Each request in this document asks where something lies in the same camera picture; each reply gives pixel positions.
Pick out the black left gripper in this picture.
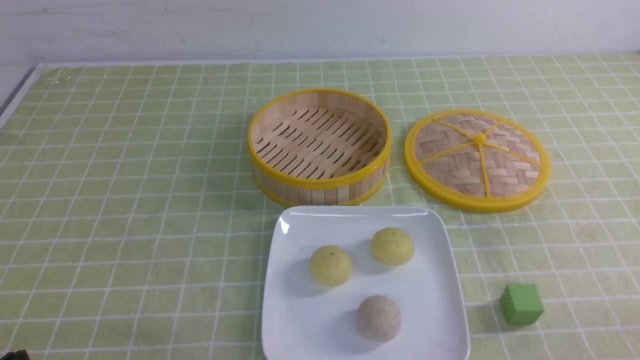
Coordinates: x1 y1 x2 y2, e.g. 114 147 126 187
0 350 30 360

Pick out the yellow steamed bun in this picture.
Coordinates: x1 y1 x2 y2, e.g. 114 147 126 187
371 227 415 267
309 244 354 287

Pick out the white steamed bun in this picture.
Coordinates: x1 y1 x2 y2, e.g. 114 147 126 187
356 295 403 343

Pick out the white square plate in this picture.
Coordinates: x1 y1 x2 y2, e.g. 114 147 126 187
261 206 471 360

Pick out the green checkered tablecloth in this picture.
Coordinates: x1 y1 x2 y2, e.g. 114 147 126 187
0 54 640 360

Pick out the yellow bamboo steamer basket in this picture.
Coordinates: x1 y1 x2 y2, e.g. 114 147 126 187
247 88 393 207

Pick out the yellow bamboo steamer lid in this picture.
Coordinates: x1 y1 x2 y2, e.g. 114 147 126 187
404 109 552 214

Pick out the green wooden cube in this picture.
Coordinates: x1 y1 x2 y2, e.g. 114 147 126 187
499 284 545 326

